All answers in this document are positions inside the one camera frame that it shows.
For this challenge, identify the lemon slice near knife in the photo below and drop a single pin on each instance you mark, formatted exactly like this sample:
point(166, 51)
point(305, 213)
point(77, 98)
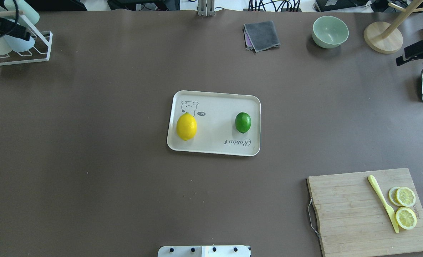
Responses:
point(406, 218)

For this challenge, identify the green plastic cup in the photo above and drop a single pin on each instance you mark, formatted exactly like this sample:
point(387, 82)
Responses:
point(22, 5)

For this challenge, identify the yellow plastic knife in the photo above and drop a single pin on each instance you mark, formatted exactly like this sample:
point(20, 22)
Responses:
point(389, 210)

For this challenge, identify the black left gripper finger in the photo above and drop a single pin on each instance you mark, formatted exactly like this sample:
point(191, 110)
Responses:
point(9, 26)

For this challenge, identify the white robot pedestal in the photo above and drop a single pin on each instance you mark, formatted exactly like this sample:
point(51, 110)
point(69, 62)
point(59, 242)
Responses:
point(205, 251)

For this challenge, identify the wooden mug tree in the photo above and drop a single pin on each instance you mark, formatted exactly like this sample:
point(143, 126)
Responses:
point(386, 38)

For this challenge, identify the white wire cup rack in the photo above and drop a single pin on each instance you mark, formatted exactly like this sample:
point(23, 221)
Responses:
point(41, 50)

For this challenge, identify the grey folded cloth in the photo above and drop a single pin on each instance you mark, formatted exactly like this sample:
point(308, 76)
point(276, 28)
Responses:
point(261, 36)

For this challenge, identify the mint green bowl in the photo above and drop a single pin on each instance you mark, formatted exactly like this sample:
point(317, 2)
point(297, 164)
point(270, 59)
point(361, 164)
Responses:
point(329, 32)

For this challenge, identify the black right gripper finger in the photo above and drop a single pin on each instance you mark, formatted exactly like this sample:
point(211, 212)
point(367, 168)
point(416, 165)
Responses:
point(416, 51)

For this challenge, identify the light blue plastic cup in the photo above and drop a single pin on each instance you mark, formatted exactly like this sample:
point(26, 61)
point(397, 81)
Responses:
point(19, 45)

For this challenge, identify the yellow lemon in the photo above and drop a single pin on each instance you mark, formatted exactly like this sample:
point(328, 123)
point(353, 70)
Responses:
point(186, 127)

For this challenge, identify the green lime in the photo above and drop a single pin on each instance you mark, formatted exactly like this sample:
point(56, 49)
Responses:
point(243, 122)

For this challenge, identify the cream rabbit tray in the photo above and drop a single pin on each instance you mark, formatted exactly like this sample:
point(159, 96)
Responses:
point(215, 114)

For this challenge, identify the lemon slice far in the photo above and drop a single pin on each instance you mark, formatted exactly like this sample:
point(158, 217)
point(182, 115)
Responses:
point(405, 197)

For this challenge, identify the wooden cutting board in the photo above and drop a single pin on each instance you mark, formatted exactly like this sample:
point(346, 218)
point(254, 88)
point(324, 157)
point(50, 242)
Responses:
point(352, 221)

